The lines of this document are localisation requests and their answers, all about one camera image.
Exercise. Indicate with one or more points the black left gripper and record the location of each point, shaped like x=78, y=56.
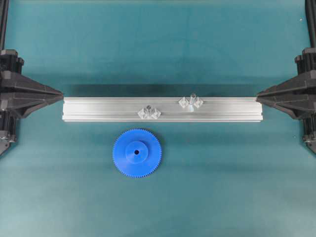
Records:
x=19, y=106

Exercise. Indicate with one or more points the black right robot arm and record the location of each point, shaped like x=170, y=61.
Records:
x=310, y=11

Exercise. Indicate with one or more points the large blue plastic gear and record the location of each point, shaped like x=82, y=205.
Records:
x=137, y=153

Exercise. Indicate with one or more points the clear plastic shaft bracket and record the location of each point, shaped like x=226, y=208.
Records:
x=155, y=114
x=184, y=102

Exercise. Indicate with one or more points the tall steel shaft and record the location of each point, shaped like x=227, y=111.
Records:
x=192, y=101

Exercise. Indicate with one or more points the short steel shaft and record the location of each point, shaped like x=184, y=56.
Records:
x=148, y=111

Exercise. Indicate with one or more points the long aluminium extrusion rail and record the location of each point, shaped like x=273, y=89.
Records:
x=125, y=109

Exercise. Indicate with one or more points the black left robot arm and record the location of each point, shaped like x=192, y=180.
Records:
x=4, y=6

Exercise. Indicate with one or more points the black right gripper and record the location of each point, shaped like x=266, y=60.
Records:
x=297, y=107

